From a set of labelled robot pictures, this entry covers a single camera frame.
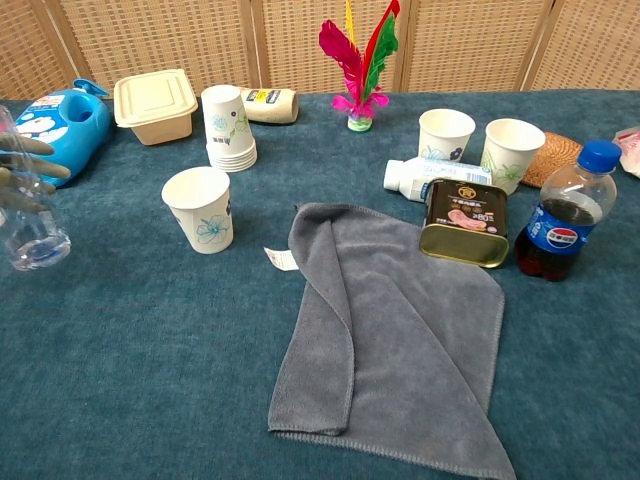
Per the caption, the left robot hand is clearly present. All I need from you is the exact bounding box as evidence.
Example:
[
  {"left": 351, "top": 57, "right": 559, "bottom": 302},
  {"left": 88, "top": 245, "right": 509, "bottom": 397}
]
[{"left": 0, "top": 134, "right": 72, "bottom": 214}]

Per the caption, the bamboo folding screen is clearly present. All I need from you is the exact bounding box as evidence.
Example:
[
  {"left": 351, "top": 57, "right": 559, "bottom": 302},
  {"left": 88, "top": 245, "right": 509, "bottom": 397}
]
[{"left": 0, "top": 0, "right": 640, "bottom": 101}]

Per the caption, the dark flower paper cup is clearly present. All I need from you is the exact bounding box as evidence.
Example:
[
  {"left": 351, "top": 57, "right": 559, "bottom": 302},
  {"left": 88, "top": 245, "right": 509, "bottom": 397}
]
[{"left": 418, "top": 108, "right": 477, "bottom": 162}]

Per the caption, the round woven rattan coaster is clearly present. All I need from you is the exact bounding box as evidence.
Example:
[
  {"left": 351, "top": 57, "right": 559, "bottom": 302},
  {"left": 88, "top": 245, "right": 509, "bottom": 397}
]
[{"left": 519, "top": 131, "right": 584, "bottom": 189}]

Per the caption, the blue table cloth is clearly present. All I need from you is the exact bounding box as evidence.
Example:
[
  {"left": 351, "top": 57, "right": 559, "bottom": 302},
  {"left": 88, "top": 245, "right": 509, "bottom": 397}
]
[{"left": 0, "top": 89, "right": 640, "bottom": 480}]

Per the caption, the blue flower paper cup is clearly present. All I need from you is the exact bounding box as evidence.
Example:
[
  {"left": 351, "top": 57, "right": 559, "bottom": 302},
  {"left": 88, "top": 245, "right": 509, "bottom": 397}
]
[{"left": 160, "top": 166, "right": 235, "bottom": 255}]

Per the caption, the clear plastic bottle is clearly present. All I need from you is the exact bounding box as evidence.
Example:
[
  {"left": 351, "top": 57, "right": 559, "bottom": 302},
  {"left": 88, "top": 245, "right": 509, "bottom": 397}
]
[{"left": 0, "top": 104, "right": 72, "bottom": 273}]

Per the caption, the grey microfibre towel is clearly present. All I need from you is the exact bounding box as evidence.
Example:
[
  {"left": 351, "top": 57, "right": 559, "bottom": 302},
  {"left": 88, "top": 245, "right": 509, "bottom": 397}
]
[{"left": 263, "top": 201, "right": 517, "bottom": 480}]

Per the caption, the black luncheon meat can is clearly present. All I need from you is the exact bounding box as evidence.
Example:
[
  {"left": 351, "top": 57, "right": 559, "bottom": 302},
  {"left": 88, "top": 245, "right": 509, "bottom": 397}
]
[{"left": 418, "top": 178, "right": 511, "bottom": 270}]

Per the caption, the stack of inverted paper cups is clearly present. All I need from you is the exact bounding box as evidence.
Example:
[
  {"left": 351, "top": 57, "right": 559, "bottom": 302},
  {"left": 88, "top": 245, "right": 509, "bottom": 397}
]
[{"left": 200, "top": 84, "right": 259, "bottom": 174}]

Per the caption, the green flower paper cup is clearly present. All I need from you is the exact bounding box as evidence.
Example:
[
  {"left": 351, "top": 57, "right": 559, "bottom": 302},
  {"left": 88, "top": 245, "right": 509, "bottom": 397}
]
[{"left": 480, "top": 118, "right": 547, "bottom": 196}]

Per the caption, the cola bottle blue cap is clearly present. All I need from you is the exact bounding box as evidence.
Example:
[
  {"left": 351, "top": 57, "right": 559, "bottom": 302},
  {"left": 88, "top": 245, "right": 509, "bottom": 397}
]
[{"left": 513, "top": 139, "right": 623, "bottom": 282}]

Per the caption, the beige lidded lunch box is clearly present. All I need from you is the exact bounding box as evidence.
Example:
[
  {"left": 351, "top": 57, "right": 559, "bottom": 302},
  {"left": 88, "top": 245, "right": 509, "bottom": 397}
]
[{"left": 113, "top": 68, "right": 199, "bottom": 147}]

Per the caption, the blue detergent pump bottle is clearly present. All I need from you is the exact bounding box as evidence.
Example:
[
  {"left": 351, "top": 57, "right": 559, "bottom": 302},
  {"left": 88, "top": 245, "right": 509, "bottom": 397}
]
[{"left": 14, "top": 78, "right": 112, "bottom": 189}]

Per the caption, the mayonnaise squeeze bottle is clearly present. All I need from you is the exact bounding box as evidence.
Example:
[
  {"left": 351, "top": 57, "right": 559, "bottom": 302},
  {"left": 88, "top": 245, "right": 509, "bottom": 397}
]
[{"left": 239, "top": 87, "right": 300, "bottom": 125}]

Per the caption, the colourful feather shuttlecock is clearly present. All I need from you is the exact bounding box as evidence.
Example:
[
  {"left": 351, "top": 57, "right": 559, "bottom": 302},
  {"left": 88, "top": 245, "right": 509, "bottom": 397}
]
[{"left": 318, "top": 0, "right": 402, "bottom": 133}]

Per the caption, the pink printed plastic bag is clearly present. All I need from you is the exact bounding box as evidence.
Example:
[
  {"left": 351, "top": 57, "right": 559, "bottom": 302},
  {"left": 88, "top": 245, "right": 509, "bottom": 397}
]
[{"left": 617, "top": 125, "right": 640, "bottom": 179}]

